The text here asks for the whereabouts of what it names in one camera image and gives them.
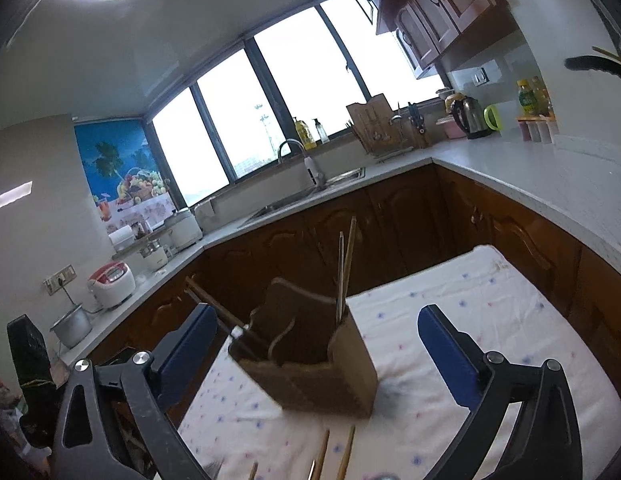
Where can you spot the lower wooden cabinets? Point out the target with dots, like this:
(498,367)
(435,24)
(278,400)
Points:
(403,225)

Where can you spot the aluminium pot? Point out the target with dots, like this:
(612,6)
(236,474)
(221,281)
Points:
(73,327)

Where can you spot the green cup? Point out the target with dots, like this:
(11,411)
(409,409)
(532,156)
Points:
(492,118)

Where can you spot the wooden cabinets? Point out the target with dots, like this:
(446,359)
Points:
(403,225)
(444,34)

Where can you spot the clear soap bottle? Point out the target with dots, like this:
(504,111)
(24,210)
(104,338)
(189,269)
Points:
(324,138)

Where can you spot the upper wooden cabinets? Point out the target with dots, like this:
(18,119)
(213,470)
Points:
(444,34)

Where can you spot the wall power socket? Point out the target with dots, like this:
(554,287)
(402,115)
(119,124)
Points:
(60,279)

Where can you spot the wooden cutting board rack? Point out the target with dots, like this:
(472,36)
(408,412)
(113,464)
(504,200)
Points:
(372,124)

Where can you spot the brown wooden utensil holder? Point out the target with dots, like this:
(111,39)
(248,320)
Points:
(307,354)

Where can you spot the chrome sink faucet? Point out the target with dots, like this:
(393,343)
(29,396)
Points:
(315,175)

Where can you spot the knife block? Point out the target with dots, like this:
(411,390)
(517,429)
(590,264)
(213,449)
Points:
(418,125)

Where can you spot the black pan handle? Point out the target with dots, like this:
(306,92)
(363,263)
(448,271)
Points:
(604,61)

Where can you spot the pink container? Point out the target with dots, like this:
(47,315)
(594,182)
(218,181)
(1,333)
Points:
(450,127)

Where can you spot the white floral tablecloth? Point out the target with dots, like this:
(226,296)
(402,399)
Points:
(235,425)

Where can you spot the dark wooden chopstick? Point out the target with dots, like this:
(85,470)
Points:
(348,258)

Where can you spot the red white rice cooker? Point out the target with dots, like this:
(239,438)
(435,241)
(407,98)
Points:
(112,284)

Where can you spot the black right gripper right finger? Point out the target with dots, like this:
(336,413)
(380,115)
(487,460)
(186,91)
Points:
(545,442)

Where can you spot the yellow dish soap bottle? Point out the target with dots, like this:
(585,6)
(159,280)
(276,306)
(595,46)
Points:
(304,134)

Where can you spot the fruit poster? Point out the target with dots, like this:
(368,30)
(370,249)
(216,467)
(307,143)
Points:
(123,176)

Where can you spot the steel sink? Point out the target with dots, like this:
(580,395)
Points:
(287,201)

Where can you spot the seasoning bottle group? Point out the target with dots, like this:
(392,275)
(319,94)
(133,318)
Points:
(537,121)

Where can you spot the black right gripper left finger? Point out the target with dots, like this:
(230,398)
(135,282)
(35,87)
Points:
(88,443)

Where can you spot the small white electric pot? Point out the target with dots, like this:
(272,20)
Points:
(154,255)

